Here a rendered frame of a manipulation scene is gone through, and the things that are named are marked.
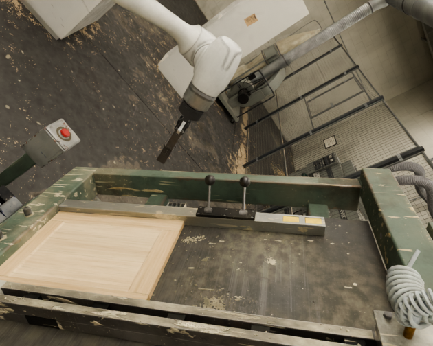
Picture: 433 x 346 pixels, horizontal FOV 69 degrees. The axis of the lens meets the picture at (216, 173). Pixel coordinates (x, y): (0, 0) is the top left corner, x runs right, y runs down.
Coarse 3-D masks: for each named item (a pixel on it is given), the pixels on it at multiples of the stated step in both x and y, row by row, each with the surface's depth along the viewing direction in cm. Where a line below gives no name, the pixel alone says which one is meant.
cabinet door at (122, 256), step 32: (64, 224) 111; (96, 224) 109; (128, 224) 108; (160, 224) 107; (32, 256) 97; (64, 256) 96; (96, 256) 95; (128, 256) 95; (160, 256) 93; (64, 288) 84; (96, 288) 84; (128, 288) 84
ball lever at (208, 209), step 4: (208, 176) 106; (212, 176) 106; (204, 180) 107; (208, 180) 106; (212, 180) 106; (208, 184) 106; (212, 184) 107; (208, 188) 107; (208, 192) 107; (208, 196) 107; (208, 200) 107; (208, 204) 107; (208, 208) 107; (208, 212) 106
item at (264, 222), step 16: (64, 208) 117; (80, 208) 115; (96, 208) 114; (112, 208) 114; (128, 208) 113; (144, 208) 113; (160, 208) 112; (176, 208) 111; (192, 208) 111; (192, 224) 108; (208, 224) 107; (224, 224) 106; (240, 224) 104; (256, 224) 103; (272, 224) 102; (288, 224) 101; (304, 224) 99; (320, 224) 99
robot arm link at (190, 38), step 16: (112, 0) 74; (128, 0) 75; (144, 0) 79; (144, 16) 83; (160, 16) 86; (176, 16) 91; (176, 32) 93; (192, 32) 94; (208, 32) 97; (192, 48) 95; (192, 64) 98
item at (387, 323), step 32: (0, 288) 79; (32, 288) 78; (32, 320) 76; (64, 320) 73; (96, 320) 71; (128, 320) 69; (160, 320) 68; (192, 320) 70; (224, 320) 68; (256, 320) 67; (288, 320) 66; (384, 320) 61; (416, 320) 53
